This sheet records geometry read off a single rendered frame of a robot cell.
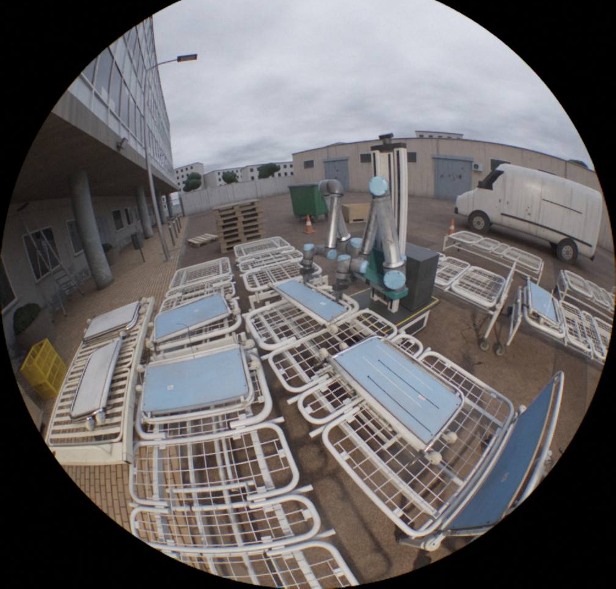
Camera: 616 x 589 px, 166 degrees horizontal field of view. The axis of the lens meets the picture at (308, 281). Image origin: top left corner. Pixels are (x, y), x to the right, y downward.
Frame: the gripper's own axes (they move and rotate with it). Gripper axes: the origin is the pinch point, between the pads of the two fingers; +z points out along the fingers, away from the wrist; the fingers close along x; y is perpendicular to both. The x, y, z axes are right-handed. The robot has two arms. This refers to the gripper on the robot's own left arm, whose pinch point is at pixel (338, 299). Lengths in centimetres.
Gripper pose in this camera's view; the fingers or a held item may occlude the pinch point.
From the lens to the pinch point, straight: 163.4
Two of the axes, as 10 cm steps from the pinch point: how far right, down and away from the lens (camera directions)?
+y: -6.0, -3.1, 7.3
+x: -7.9, 1.6, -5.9
